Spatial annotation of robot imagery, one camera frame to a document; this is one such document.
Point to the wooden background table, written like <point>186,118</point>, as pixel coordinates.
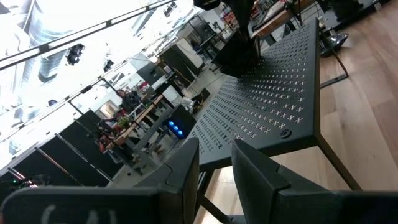
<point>136,119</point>

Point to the black computer with blue lights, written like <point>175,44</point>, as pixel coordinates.
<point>183,119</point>

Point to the black computer monitor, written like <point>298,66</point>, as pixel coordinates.
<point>150,73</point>

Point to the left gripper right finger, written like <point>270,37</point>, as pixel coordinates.
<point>295,208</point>

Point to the black wavy square mini plate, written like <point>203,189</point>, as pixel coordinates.
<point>230,53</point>
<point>241,74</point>

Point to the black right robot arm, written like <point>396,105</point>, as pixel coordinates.
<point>345,6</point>

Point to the small green potted plant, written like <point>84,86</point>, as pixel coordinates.
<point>124,122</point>

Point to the wooden workbench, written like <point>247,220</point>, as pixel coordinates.
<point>273,21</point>

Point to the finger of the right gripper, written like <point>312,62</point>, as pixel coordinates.
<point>246,18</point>
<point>237,18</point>

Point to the black perforated metal rack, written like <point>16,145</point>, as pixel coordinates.
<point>264,109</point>

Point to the black ceiling spotlight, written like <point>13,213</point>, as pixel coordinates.
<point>108,65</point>
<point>74,54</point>

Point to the black partition panels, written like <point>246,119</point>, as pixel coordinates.
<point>77,155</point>

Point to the overhead light bar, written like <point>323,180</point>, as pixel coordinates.
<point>43,48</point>

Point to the person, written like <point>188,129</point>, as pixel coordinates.
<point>129,99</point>

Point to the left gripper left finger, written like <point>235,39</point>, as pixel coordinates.
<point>93,205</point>

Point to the black equipment cabinet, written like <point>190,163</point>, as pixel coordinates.
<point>177,62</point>

